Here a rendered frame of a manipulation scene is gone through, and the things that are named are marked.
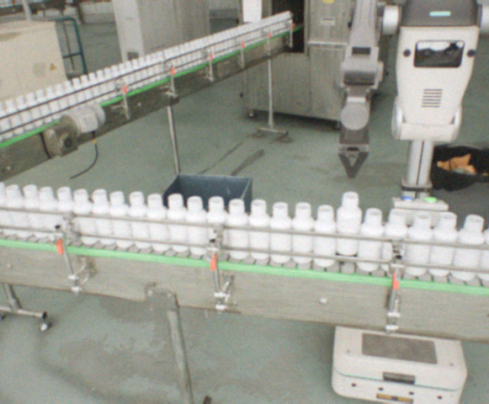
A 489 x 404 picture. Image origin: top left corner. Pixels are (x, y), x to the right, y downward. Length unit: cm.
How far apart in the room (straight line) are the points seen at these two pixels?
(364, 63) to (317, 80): 387
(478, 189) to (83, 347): 224
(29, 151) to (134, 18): 474
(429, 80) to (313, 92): 335
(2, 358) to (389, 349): 189
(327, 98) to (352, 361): 332
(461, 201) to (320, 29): 256
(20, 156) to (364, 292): 186
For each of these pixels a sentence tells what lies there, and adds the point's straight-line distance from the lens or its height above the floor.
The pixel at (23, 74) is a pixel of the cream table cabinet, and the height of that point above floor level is 76.
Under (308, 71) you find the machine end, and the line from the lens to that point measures 491.
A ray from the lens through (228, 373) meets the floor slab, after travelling 231.
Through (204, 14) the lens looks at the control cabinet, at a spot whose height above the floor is 79.
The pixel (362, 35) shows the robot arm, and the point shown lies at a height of 158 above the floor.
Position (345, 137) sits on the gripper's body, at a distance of 108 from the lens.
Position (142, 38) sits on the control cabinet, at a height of 68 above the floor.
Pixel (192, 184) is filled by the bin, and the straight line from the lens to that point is 192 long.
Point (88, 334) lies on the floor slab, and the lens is 266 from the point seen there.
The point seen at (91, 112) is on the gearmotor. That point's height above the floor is 102.
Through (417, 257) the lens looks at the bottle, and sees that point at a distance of 122.
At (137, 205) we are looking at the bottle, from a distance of 131.
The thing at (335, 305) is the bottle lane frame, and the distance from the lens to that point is 130.
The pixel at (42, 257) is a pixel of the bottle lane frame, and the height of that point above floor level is 95.
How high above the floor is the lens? 176
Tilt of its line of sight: 30 degrees down
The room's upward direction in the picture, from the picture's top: 4 degrees counter-clockwise
